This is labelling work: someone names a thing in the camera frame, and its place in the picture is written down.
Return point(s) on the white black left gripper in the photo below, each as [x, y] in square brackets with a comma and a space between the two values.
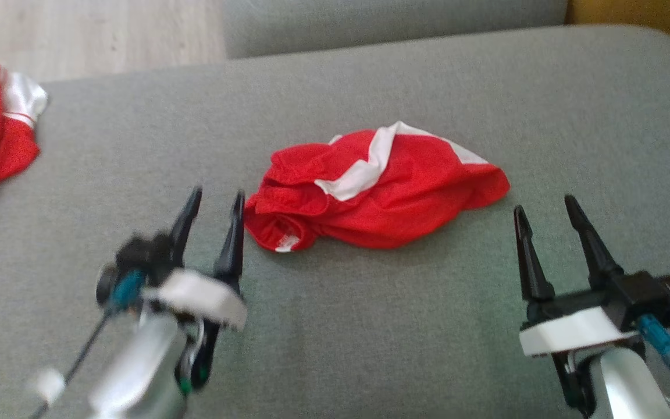
[201, 297]

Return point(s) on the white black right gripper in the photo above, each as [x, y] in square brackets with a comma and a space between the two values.
[573, 331]

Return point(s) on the red shorts with white stripes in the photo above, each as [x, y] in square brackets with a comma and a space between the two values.
[405, 198]

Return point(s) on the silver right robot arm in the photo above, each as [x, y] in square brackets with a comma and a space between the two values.
[626, 384]

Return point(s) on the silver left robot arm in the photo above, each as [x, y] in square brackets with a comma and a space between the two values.
[137, 372]

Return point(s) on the grey fabric sofa seat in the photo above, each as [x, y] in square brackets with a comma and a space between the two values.
[370, 349]

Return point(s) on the yellow wooden furniture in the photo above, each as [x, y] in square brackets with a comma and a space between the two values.
[660, 17]

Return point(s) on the grey sofa section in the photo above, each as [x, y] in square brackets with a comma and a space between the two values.
[370, 23]

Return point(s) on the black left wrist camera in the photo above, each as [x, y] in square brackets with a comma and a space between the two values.
[143, 253]

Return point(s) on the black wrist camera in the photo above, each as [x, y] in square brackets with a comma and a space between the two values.
[143, 253]
[649, 297]

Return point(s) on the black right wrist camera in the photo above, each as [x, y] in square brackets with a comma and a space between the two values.
[649, 297]

